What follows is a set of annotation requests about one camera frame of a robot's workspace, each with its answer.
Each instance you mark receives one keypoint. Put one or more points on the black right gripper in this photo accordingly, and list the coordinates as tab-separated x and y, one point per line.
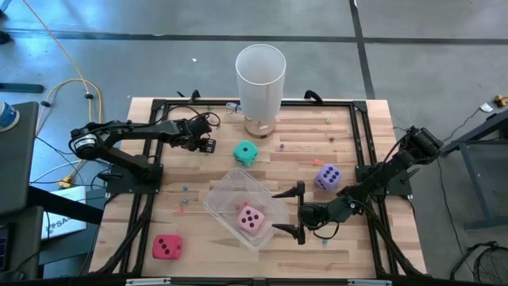
319	214

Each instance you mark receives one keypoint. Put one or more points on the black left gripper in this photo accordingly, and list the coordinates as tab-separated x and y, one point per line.
192	133

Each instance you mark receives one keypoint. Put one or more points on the large teal foam die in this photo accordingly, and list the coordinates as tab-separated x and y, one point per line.
245	153

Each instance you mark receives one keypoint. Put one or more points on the large pink foam die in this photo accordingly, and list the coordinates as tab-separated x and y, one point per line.
251	219

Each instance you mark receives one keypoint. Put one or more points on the large purple foam die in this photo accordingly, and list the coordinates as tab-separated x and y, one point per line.
328	177

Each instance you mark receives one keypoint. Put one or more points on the clear plastic bin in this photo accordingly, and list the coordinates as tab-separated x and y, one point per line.
222	198

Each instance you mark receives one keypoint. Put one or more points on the large red foam die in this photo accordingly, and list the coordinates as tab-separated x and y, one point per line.
167	247

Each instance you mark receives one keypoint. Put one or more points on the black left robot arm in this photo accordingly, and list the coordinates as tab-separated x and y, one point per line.
131	129

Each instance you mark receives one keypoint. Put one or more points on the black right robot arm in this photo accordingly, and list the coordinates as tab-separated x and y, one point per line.
381	176

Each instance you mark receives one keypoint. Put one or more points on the white shade wooden base lamp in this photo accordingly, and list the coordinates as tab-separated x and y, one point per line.
260	87

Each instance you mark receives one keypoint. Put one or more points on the black desk beam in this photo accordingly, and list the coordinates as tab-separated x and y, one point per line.
63	204

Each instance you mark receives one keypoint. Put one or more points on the white printed box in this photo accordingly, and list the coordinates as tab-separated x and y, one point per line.
67	214

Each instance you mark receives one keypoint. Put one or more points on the grey metal table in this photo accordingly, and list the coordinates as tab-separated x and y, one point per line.
475	182

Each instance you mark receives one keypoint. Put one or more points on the dark grey desk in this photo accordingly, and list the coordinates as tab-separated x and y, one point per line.
16	167

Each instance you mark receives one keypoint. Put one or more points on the black floor foot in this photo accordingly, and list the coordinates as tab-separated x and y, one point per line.
20	87

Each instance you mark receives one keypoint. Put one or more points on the blue and white canister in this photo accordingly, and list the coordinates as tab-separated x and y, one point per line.
7	115

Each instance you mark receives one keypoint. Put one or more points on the black equipment box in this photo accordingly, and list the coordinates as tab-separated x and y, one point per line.
24	238

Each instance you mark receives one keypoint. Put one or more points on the white tag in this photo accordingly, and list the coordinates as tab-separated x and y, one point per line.
486	107

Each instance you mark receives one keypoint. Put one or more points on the small yellow object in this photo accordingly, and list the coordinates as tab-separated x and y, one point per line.
501	100

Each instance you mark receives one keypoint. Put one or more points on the black aluminium frame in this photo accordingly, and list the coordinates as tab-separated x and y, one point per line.
293	103

